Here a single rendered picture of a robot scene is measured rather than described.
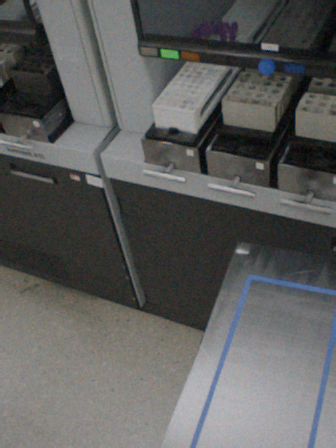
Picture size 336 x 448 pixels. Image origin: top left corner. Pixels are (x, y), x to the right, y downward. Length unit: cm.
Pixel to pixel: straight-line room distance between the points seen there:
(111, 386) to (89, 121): 81
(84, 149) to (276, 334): 71
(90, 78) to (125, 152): 18
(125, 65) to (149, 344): 93
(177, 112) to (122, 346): 91
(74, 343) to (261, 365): 116
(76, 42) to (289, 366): 83
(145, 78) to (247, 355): 67
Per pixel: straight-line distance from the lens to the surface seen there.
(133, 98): 130
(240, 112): 117
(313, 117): 112
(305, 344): 83
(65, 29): 130
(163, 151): 122
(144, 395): 175
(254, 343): 83
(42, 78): 140
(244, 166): 115
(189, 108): 119
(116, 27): 122
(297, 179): 112
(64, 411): 179
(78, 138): 140
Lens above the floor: 153
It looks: 45 degrees down
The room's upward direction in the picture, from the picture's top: 12 degrees counter-clockwise
